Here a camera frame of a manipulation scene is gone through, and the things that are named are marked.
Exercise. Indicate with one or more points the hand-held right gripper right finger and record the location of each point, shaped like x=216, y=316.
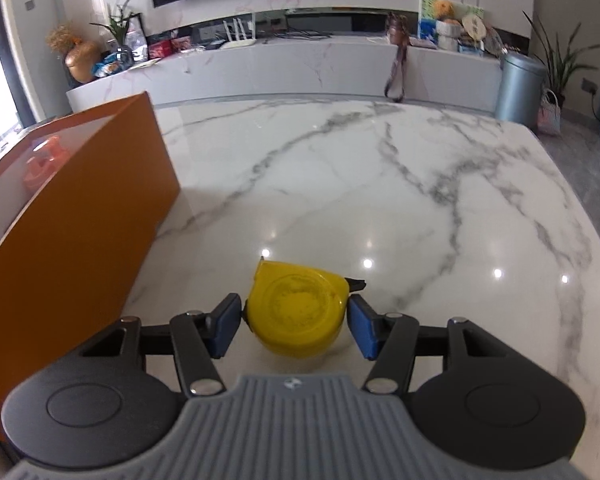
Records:
x=364, y=325

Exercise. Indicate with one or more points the grey trash can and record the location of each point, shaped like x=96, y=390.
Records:
x=520, y=92

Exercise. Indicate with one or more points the gold vase with dried flowers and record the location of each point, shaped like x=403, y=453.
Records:
x=82, y=62

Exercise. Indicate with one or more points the white router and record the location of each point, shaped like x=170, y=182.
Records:
x=239, y=42

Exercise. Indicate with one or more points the green plant in glass vase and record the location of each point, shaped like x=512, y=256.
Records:
x=122, y=25

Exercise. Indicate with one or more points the yellow tape measure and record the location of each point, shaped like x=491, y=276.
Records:
x=295, y=310

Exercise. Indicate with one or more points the red box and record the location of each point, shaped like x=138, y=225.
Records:
x=160, y=49

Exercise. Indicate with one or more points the orange plush toy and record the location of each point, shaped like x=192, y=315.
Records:
x=442, y=9

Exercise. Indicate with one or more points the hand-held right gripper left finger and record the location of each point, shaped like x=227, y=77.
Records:
x=225, y=324

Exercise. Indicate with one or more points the woven basket bag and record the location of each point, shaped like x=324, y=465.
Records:
x=549, y=115

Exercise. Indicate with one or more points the orange cardboard box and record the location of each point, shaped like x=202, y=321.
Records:
x=80, y=240

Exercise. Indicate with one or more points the round paper fan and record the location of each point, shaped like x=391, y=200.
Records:
x=472, y=26

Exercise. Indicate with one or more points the wall socket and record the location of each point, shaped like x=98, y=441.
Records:
x=590, y=86

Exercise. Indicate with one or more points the pink printed box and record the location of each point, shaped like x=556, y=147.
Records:
x=182, y=45

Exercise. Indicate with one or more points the black framed picture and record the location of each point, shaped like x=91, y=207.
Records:
x=139, y=35

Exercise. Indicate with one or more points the tall potted plant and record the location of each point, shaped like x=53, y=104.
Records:
x=562, y=65

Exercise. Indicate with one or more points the blue snack packets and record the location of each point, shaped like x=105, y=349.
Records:
x=111, y=66

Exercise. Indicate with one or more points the white marble media console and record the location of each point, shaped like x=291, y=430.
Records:
x=280, y=72

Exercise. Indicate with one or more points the stack of colourful items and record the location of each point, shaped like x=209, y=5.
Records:
x=426, y=17

